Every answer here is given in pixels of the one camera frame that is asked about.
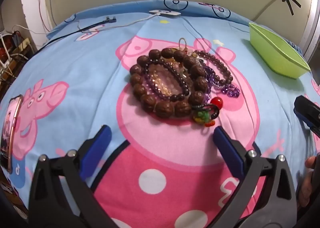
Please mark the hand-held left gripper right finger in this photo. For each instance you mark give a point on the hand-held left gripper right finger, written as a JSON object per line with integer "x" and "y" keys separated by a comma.
{"x": 228, "y": 150}

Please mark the smartphone with pink case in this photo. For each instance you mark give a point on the smartphone with pink case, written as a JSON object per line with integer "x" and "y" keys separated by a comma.
{"x": 11, "y": 130}

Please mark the person's right hand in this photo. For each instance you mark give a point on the person's right hand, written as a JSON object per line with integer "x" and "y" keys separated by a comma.
{"x": 306, "y": 185}

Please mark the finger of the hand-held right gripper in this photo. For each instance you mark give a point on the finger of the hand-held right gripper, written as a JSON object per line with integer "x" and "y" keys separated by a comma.
{"x": 308, "y": 113}

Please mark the blue cartoon pig blanket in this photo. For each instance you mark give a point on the blue cartoon pig blanket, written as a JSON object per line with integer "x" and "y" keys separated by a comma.
{"x": 75, "y": 80}

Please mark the white charging device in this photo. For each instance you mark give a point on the white charging device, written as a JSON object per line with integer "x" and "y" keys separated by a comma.
{"x": 165, "y": 12}

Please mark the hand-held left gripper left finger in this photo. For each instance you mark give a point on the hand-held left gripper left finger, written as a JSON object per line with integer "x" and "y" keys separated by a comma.
{"x": 100, "y": 143}

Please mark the green plastic bin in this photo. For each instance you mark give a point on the green plastic bin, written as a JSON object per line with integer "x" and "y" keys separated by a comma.
{"x": 275, "y": 53}

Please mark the white window frame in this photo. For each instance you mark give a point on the white window frame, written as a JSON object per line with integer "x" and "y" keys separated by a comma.
{"x": 312, "y": 30}

